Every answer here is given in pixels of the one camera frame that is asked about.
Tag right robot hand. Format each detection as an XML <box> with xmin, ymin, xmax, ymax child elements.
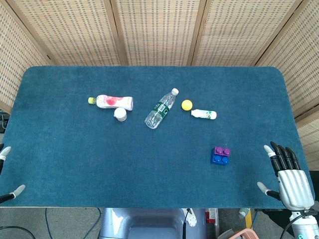
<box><xmin>257</xmin><ymin>141</ymin><xmax>315</xmax><ymax>212</ymax></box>

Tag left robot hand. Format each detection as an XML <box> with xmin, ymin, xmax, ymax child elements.
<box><xmin>0</xmin><ymin>143</ymin><xmax>26</xmax><ymax>204</ymax></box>

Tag blue toy block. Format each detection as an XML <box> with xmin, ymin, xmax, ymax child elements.
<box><xmin>210</xmin><ymin>148</ymin><xmax>230</xmax><ymax>165</ymax></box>

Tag purple toy block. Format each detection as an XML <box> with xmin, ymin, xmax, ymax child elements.
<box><xmin>214</xmin><ymin>146</ymin><xmax>231</xmax><ymax>157</ymax></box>

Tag lavender robot base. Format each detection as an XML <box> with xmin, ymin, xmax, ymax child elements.
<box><xmin>99</xmin><ymin>208</ymin><xmax>207</xmax><ymax>239</ymax></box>

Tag black chair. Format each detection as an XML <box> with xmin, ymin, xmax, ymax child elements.
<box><xmin>310</xmin><ymin>170</ymin><xmax>319</xmax><ymax>203</ymax></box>

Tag black electronic device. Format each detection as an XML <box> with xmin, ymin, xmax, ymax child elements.
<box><xmin>0</xmin><ymin>109</ymin><xmax>9</xmax><ymax>133</ymax></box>

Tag woven folding screen panel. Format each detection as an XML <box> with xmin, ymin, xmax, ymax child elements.
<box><xmin>190</xmin><ymin>0</ymin><xmax>311</xmax><ymax>67</ymax></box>
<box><xmin>109</xmin><ymin>0</ymin><xmax>207</xmax><ymax>67</ymax></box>
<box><xmin>0</xmin><ymin>0</ymin><xmax>50</xmax><ymax>114</ymax></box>
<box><xmin>255</xmin><ymin>0</ymin><xmax>319</xmax><ymax>120</ymax></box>
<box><xmin>6</xmin><ymin>0</ymin><xmax>127</xmax><ymax>67</ymax></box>
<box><xmin>295</xmin><ymin>116</ymin><xmax>319</xmax><ymax>164</ymax></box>

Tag yellow floor object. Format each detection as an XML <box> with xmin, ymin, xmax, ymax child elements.
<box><xmin>245</xmin><ymin>209</ymin><xmax>253</xmax><ymax>229</ymax></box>

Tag small white bottle green print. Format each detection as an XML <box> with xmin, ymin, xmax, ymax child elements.
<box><xmin>190</xmin><ymin>109</ymin><xmax>217</xmax><ymax>120</ymax></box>

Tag white bottle pink label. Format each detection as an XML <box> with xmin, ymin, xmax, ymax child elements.
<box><xmin>87</xmin><ymin>94</ymin><xmax>135</xmax><ymax>111</ymax></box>

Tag blue table mat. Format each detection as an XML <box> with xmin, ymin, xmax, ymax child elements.
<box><xmin>0</xmin><ymin>66</ymin><xmax>314</xmax><ymax>209</ymax></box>

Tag white round jar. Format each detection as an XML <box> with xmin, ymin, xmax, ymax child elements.
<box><xmin>114</xmin><ymin>107</ymin><xmax>128</xmax><ymax>122</ymax></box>

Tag clear water bottle green label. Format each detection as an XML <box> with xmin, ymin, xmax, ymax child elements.
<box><xmin>144</xmin><ymin>88</ymin><xmax>180</xmax><ymax>129</ymax></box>

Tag blue floor cable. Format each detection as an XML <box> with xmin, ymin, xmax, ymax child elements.
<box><xmin>44</xmin><ymin>208</ymin><xmax>53</xmax><ymax>239</ymax></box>

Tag white metal bracket plate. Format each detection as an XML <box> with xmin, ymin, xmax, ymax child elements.
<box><xmin>184</xmin><ymin>208</ymin><xmax>197</xmax><ymax>228</ymax></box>

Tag black base cable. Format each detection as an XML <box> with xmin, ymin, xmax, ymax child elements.
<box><xmin>181</xmin><ymin>209</ymin><xmax>191</xmax><ymax>239</ymax></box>

